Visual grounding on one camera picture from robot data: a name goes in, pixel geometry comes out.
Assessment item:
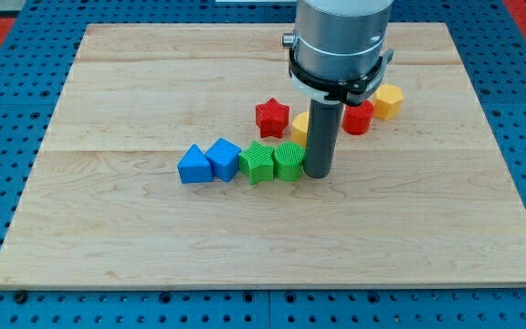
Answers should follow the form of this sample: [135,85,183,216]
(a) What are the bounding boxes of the yellow heart block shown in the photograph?
[291,111,310,148]

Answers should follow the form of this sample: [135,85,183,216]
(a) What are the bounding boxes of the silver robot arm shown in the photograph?
[283,0,394,105]

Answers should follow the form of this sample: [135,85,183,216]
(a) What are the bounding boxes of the green star block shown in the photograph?
[239,141,275,185]

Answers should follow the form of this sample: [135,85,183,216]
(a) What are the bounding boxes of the red star block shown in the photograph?
[255,98,290,138]

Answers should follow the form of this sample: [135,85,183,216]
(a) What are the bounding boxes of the green cylinder block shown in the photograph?
[273,142,305,182]

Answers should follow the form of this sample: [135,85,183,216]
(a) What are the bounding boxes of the blue cube block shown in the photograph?
[205,138,241,182]

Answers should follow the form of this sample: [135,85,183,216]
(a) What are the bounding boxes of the blue triangle block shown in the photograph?
[177,144,213,184]

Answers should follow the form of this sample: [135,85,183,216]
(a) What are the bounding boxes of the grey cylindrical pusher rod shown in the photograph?
[303,101,343,178]

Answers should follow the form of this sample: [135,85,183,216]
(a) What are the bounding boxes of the red cylinder block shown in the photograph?
[342,101,374,135]

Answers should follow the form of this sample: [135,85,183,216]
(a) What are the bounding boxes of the yellow hexagon block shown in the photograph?
[373,83,404,121]

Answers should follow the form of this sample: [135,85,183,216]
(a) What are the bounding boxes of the wooden board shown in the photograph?
[0,23,526,291]

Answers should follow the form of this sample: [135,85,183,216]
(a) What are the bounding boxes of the black ring clamp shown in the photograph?
[289,48,395,106]

